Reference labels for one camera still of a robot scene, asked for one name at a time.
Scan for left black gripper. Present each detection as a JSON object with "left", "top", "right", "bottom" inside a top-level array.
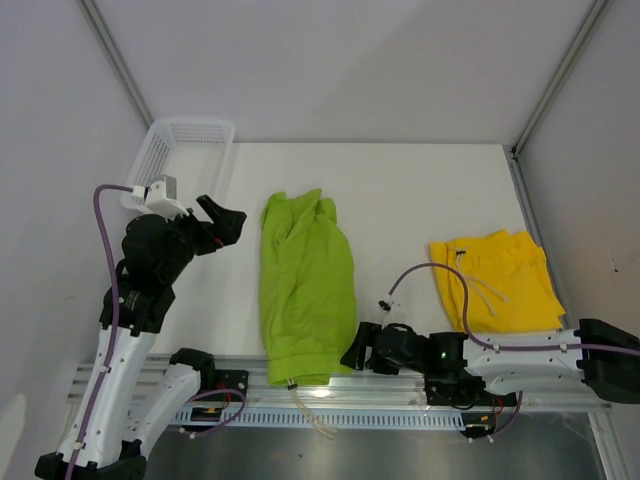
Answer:
[{"left": 161, "top": 195, "right": 245, "bottom": 283}]

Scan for green fabric shorts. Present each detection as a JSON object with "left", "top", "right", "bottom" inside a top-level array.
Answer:
[{"left": 256, "top": 187, "right": 358, "bottom": 441}]

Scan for yellow fabric shorts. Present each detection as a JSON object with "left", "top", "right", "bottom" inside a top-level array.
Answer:
[{"left": 425, "top": 230, "right": 565, "bottom": 333}]

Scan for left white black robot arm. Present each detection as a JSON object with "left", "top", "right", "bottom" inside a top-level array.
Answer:
[{"left": 35, "top": 195, "right": 247, "bottom": 479}]

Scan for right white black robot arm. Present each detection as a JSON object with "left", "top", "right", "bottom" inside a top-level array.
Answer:
[{"left": 341, "top": 318, "right": 639, "bottom": 409}]

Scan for white plastic mesh basket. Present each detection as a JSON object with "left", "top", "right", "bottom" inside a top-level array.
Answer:
[{"left": 126, "top": 116, "right": 235, "bottom": 207}]

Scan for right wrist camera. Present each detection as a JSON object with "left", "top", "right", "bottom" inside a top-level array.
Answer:
[{"left": 378, "top": 296, "right": 403, "bottom": 314}]

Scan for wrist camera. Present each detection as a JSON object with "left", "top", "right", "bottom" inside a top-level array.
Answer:
[
  {"left": 378, "top": 296, "right": 403, "bottom": 314},
  {"left": 131, "top": 175, "right": 189, "bottom": 220}
]

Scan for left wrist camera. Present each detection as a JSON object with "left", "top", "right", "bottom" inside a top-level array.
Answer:
[{"left": 131, "top": 175, "right": 189, "bottom": 220}]

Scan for white slotted cable duct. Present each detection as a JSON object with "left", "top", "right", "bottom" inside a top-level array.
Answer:
[{"left": 169, "top": 407, "right": 465, "bottom": 431}]

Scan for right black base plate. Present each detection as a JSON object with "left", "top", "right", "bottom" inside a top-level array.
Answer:
[{"left": 424, "top": 378, "right": 517, "bottom": 410}]

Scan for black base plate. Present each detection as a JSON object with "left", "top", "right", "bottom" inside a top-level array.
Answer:
[
  {"left": 201, "top": 369, "right": 249, "bottom": 404},
  {"left": 424, "top": 378, "right": 517, "bottom": 410}
]

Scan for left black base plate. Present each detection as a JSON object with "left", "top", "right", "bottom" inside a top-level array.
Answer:
[{"left": 201, "top": 369, "right": 249, "bottom": 404}]

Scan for aluminium mounting rail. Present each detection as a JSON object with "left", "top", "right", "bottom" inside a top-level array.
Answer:
[{"left": 67, "top": 355, "right": 613, "bottom": 412}]

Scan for right aluminium corner post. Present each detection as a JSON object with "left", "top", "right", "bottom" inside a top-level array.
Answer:
[{"left": 512, "top": 0, "right": 612, "bottom": 157}]

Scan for aluminium corner post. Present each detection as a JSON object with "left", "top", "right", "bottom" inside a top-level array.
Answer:
[
  {"left": 512, "top": 0, "right": 612, "bottom": 157},
  {"left": 76, "top": 0, "right": 154, "bottom": 128}
]

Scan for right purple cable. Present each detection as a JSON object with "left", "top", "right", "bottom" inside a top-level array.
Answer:
[{"left": 388, "top": 262, "right": 640, "bottom": 445}]

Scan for left aluminium corner post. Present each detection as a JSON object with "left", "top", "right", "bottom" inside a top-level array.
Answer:
[{"left": 76, "top": 0, "right": 154, "bottom": 128}]

